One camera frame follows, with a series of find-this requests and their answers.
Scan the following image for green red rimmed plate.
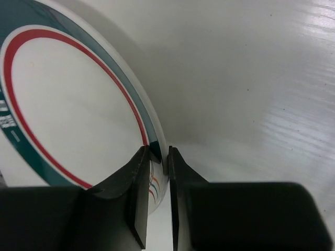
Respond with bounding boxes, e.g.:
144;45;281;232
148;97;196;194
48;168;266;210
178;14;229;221
1;1;168;213

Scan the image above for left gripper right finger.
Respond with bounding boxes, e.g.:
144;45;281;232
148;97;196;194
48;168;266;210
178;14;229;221
168;147;334;250

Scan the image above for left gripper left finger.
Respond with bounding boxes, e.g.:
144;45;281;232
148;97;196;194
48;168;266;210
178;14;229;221
1;146;150;250

